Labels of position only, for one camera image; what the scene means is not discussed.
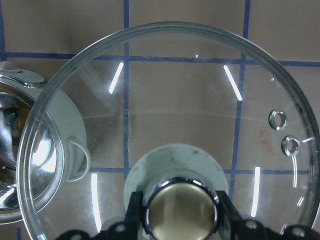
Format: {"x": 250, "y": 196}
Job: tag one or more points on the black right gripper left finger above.
{"x": 127, "y": 229}

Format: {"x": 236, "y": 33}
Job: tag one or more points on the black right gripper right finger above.
{"x": 231, "y": 226}

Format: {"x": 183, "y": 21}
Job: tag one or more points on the glass pot lid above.
{"x": 179, "y": 111}

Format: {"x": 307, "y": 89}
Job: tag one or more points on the pale green cooking pot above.
{"x": 55, "y": 151}

